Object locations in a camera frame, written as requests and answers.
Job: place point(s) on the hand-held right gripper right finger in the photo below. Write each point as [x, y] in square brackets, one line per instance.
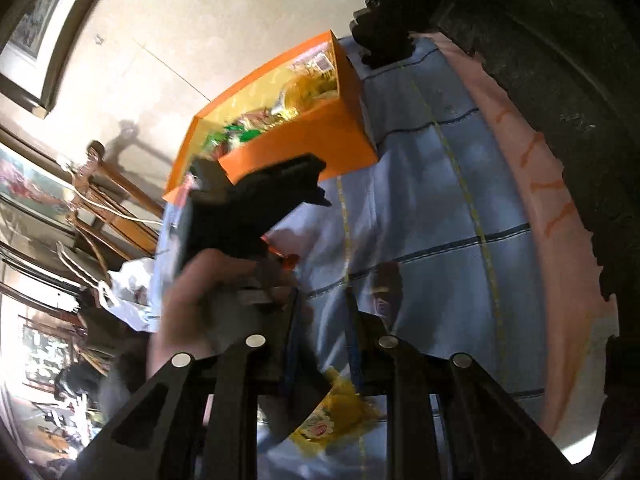
[356, 370]

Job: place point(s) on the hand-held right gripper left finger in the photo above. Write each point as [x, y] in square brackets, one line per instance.
[292, 380]

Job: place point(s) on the yellow snack packet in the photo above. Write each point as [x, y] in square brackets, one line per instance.
[340, 410]

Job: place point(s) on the orange cardboard box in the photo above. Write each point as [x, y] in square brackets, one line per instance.
[300, 140]

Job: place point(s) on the assorted snack packets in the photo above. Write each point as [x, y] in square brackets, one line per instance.
[305, 92]

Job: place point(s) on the person's left hand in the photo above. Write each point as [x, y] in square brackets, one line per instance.
[195, 305]

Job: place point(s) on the wooden chair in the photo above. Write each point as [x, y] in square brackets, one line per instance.
[125, 185]

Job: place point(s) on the white plastic bag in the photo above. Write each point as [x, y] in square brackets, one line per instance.
[135, 280]

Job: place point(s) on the blue checked bed sheet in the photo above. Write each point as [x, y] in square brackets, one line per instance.
[425, 200]

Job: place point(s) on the framed flower painting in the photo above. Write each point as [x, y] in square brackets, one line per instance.
[25, 180]

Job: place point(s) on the pink bed sheet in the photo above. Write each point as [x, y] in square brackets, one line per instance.
[550, 210]

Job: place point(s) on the dark carved headboard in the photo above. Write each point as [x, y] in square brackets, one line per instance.
[550, 60]

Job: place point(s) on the framed wall picture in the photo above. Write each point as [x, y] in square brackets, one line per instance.
[30, 35]

